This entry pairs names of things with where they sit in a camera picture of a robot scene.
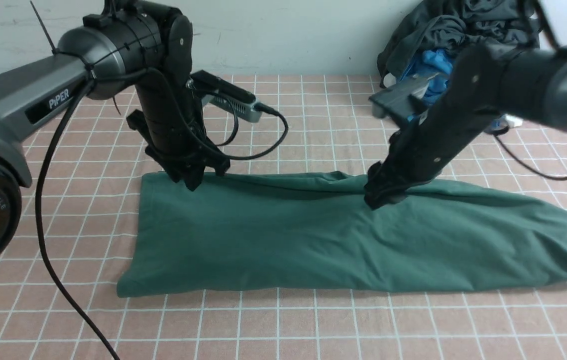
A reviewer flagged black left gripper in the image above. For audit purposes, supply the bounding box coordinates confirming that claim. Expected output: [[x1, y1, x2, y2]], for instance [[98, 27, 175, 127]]
[[126, 75, 231, 192]]

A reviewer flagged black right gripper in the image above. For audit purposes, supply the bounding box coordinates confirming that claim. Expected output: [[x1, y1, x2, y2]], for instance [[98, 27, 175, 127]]
[[364, 100, 484, 210]]

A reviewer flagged green long sleeve shirt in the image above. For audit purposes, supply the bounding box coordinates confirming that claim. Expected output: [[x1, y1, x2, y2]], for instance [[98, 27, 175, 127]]
[[116, 171, 567, 298]]

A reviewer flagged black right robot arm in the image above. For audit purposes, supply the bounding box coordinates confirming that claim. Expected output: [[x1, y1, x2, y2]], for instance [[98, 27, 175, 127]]
[[365, 44, 567, 209]]

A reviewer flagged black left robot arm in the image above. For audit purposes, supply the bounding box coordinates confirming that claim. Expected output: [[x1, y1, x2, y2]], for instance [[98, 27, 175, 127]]
[[0, 0, 230, 254]]

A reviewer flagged pink checkered tablecloth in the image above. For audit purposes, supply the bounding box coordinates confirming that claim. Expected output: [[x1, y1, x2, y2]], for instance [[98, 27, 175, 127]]
[[0, 75, 567, 360]]

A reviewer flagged blue crumpled garment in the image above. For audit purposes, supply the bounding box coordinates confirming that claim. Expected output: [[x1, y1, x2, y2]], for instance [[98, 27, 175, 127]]
[[397, 48, 454, 107]]

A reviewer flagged dark grey crumpled garment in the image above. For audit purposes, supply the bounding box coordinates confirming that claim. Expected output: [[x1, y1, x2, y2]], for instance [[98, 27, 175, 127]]
[[377, 0, 540, 82]]

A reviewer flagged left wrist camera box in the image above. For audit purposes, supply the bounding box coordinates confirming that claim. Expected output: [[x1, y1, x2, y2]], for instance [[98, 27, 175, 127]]
[[187, 70, 262, 123]]

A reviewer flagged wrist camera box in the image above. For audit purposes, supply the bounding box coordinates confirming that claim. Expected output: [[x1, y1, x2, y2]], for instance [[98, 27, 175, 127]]
[[187, 70, 262, 123], [368, 73, 440, 129]]

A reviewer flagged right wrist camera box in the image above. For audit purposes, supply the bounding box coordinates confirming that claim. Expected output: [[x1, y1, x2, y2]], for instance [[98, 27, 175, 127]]
[[368, 73, 440, 129]]

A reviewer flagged black right camera cable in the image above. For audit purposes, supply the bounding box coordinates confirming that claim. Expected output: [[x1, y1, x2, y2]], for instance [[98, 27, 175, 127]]
[[488, 0, 567, 182]]

